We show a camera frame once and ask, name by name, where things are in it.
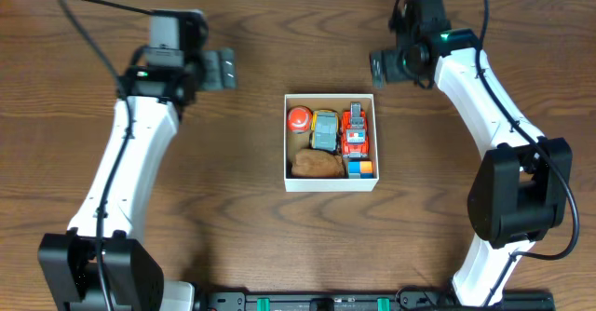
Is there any red toy truck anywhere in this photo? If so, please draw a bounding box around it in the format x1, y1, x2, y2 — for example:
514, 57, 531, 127
341, 101, 369, 158

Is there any red and white ball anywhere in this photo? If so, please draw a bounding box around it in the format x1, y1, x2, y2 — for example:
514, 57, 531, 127
287, 106, 313, 134

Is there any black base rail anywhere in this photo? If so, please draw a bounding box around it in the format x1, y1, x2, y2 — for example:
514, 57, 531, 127
195, 288, 556, 311

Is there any grey and yellow toy car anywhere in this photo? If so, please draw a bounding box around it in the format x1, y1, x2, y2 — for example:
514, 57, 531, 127
310, 110, 339, 154

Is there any brown plush hamster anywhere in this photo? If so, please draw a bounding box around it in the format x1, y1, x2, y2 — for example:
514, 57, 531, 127
291, 149, 345, 178

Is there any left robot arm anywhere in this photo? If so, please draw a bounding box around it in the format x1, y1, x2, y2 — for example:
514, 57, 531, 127
37, 9, 237, 311

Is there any white open cardboard box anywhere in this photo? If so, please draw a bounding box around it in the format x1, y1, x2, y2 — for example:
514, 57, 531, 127
284, 93, 380, 192

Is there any multicoloured puzzle cube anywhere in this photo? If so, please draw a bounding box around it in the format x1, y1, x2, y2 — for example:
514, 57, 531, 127
347, 160, 374, 179

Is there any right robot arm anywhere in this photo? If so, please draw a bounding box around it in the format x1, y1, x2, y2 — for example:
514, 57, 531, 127
370, 0, 577, 310

